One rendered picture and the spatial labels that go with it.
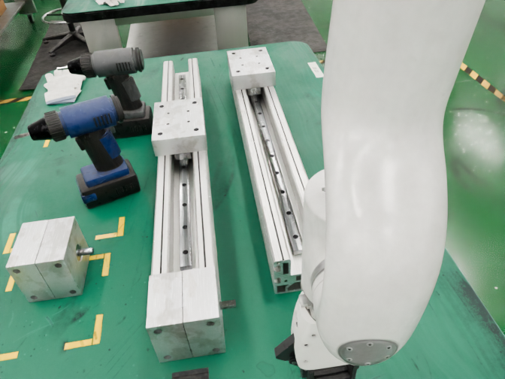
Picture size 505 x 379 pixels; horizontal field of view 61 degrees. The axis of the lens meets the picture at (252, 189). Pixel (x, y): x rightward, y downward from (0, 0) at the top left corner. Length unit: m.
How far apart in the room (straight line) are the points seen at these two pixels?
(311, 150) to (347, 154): 0.74
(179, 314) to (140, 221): 0.33
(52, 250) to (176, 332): 0.26
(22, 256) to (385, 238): 0.61
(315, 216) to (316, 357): 0.22
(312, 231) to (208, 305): 0.28
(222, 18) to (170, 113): 1.36
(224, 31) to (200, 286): 1.81
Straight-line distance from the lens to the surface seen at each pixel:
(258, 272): 0.76
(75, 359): 0.74
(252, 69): 1.13
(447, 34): 0.28
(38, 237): 0.80
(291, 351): 0.56
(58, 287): 0.80
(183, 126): 0.92
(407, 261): 0.30
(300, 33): 3.85
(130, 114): 1.13
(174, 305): 0.63
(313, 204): 0.37
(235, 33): 2.32
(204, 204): 0.77
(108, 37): 2.33
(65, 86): 1.47
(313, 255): 0.39
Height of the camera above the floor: 1.38
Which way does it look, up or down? 41 degrees down
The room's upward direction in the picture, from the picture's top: 4 degrees counter-clockwise
